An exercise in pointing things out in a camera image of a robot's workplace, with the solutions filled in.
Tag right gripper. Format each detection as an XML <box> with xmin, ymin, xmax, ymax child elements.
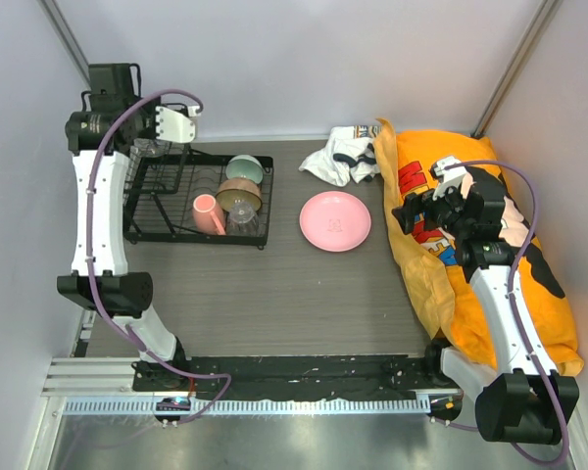
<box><xmin>393</xmin><ymin>178</ymin><xmax>473</xmax><ymax>239</ymax></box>

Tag clear textured glass plate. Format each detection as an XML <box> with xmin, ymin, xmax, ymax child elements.
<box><xmin>130</xmin><ymin>138</ymin><xmax>171</xmax><ymax>159</ymax></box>

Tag pink plate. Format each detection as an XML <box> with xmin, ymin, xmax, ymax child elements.
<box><xmin>299</xmin><ymin>191</ymin><xmax>371</xmax><ymax>253</ymax></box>

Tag clear glass cup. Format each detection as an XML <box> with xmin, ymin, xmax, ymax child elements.
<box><xmin>225</xmin><ymin>201</ymin><xmax>260</xmax><ymax>237</ymax></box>

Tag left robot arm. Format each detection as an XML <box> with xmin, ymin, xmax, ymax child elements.
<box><xmin>57</xmin><ymin>63</ymin><xmax>192</xmax><ymax>392</ymax></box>

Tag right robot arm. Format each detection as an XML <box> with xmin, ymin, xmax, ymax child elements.
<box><xmin>392</xmin><ymin>159</ymin><xmax>579</xmax><ymax>445</ymax></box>

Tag orange cartoon pillow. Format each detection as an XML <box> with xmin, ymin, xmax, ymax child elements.
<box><xmin>373</xmin><ymin>119</ymin><xmax>584</xmax><ymax>376</ymax></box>

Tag white printed t-shirt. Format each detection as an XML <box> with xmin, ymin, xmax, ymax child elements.
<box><xmin>299</xmin><ymin>125</ymin><xmax>380</xmax><ymax>187</ymax></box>

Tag pink mug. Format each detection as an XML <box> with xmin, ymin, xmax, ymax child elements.
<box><xmin>192</xmin><ymin>194</ymin><xmax>225</xmax><ymax>235</ymax></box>

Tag light green bowl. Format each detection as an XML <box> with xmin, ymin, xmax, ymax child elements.
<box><xmin>225</xmin><ymin>155</ymin><xmax>264</xmax><ymax>185</ymax></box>

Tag brown bowl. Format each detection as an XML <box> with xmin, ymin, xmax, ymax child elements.
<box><xmin>216</xmin><ymin>177</ymin><xmax>263</xmax><ymax>212</ymax></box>

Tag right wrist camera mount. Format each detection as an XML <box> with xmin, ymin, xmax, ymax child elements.
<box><xmin>429</xmin><ymin>156</ymin><xmax>470</xmax><ymax>201</ymax></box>

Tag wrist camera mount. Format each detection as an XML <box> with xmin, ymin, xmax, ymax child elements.
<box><xmin>155</xmin><ymin>105</ymin><xmax>201</xmax><ymax>144</ymax></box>
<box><xmin>429</xmin><ymin>156</ymin><xmax>470</xmax><ymax>201</ymax></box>

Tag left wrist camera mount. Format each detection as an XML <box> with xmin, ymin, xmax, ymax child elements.
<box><xmin>155</xmin><ymin>105</ymin><xmax>201</xmax><ymax>144</ymax></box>

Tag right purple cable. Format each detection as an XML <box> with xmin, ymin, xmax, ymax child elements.
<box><xmin>440</xmin><ymin>159</ymin><xmax>569</xmax><ymax>465</ymax></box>

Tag purple cable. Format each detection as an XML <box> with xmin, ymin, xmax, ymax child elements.
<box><xmin>440</xmin><ymin>159</ymin><xmax>569</xmax><ymax>465</ymax></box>
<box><xmin>85</xmin><ymin>88</ymin><xmax>233</xmax><ymax>425</ymax></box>

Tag black wire dish rack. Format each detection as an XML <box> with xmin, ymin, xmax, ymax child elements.
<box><xmin>123</xmin><ymin>139</ymin><xmax>274</xmax><ymax>249</ymax></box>

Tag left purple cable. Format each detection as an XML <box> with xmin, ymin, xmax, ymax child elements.
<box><xmin>85</xmin><ymin>88</ymin><xmax>233</xmax><ymax>425</ymax></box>

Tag white slotted cable duct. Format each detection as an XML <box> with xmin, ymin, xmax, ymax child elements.
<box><xmin>63</xmin><ymin>396</ymin><xmax>430</xmax><ymax>416</ymax></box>

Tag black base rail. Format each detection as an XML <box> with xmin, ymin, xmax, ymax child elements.
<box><xmin>131</xmin><ymin>354</ymin><xmax>457</xmax><ymax>401</ymax></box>

